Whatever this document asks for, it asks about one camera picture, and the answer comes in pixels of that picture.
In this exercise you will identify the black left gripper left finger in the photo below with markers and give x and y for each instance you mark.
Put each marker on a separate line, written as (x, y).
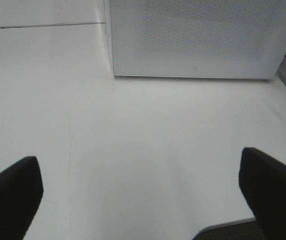
(21, 192)

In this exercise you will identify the white microwave door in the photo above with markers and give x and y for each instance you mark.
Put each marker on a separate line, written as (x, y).
(195, 37)

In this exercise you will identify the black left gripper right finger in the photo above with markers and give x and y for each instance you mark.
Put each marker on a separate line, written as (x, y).
(262, 181)

